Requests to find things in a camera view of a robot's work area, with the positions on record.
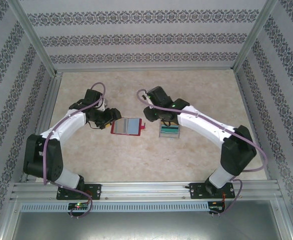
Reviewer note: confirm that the red leather card holder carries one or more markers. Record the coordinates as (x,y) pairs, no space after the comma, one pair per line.
(114,130)

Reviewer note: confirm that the grey VIP card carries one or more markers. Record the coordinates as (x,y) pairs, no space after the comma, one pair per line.
(122,126)

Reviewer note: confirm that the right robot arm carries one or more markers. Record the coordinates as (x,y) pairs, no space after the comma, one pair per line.
(204,125)

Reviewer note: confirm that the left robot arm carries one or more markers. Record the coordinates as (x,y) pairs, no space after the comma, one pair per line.
(66,125)

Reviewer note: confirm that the teal card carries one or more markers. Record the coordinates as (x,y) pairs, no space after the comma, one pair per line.
(170,129)

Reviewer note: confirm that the clear plastic tray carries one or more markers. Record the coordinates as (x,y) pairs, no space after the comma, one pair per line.
(169,135)

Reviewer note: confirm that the left controller circuit board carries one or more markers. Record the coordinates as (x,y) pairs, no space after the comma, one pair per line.
(79,206)

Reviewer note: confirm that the controller circuit board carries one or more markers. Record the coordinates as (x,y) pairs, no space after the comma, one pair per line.
(79,206)
(216,208)

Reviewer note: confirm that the right controller circuit board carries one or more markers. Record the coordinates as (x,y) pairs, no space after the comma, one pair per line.
(216,208)

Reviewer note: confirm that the grey metal sheet panel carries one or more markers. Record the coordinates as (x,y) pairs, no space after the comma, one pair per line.
(146,227)

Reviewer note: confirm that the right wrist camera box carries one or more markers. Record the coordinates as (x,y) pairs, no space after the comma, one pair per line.
(147,101)

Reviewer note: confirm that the aluminium frame cross beam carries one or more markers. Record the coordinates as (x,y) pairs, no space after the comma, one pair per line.
(146,70)

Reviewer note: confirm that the aluminium side rail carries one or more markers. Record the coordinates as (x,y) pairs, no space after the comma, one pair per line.
(50,100)
(246,105)

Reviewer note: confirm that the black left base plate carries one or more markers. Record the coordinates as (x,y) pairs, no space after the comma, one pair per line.
(96,191)

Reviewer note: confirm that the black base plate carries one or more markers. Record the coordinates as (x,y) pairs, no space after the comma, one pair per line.
(96,191)
(195,191)

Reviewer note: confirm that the aluminium mounting rail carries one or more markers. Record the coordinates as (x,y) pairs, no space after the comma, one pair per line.
(146,191)

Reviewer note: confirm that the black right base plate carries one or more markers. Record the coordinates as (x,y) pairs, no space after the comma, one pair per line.
(195,191)

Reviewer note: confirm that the aluminium frame post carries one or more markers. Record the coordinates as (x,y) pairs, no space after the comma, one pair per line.
(254,37)
(33,37)
(7,220)
(289,220)

